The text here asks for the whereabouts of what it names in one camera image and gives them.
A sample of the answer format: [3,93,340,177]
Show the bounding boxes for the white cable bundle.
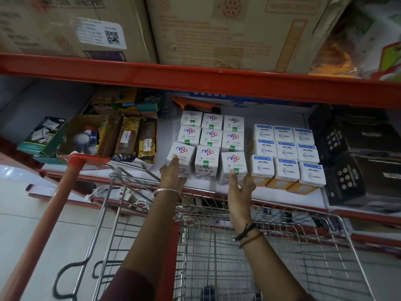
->
[93,184,151,214]

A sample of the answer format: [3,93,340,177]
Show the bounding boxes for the open cardboard tray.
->
[58,114,123,159]

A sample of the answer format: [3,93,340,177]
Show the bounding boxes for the person's left hand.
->
[155,156,188,198]

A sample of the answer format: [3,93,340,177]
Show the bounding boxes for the person's right hand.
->
[227,170,257,229]

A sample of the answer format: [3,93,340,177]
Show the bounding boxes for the large brown cardboard carton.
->
[145,0,353,74]

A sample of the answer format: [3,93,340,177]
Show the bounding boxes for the silver metal bangle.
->
[153,188,182,202]

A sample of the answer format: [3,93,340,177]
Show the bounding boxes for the black box with round holes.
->
[323,153,401,214]
[308,105,401,164]

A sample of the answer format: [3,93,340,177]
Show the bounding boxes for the gold brown packet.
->
[112,116,142,162]
[138,118,158,164]

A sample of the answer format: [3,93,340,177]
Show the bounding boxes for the person's left forearm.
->
[120,194,183,281]

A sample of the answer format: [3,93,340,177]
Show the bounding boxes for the orange black tool pack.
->
[171,96,223,115]

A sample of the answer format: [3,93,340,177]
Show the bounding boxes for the maroon sleeve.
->
[100,268,176,301]

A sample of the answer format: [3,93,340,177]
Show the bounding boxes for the brown thread bracelet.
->
[239,232,263,250]

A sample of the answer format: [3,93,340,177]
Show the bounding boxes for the group of white colourful-logo boxes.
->
[166,110,248,185]

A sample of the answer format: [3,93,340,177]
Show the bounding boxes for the brown cardboard carton, white label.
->
[0,0,159,64]

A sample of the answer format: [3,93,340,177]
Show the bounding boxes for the orange metal shelf rack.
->
[0,52,401,257]

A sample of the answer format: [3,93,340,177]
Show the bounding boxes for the blue white flat carton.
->
[219,94,314,108]

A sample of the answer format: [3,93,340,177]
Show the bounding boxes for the black thread bracelet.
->
[232,223,259,242]

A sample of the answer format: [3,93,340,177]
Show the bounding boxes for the green open box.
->
[17,116,68,164]

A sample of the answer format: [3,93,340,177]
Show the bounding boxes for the person's left shoe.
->
[200,285,217,301]

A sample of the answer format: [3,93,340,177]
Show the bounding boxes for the person's right forearm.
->
[233,226,314,301]

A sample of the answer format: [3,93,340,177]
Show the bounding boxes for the white round bulb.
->
[72,132,90,151]

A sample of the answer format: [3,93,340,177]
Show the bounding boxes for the group of white blue-topped boxes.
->
[250,123,320,195]

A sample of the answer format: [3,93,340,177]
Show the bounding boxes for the yellow teal box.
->
[90,87,167,115]

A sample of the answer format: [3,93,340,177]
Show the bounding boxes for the plastic-wrapped goods bundle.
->
[308,0,401,82]

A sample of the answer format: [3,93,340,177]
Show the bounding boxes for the wire shopping cart, red handle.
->
[0,153,376,301]

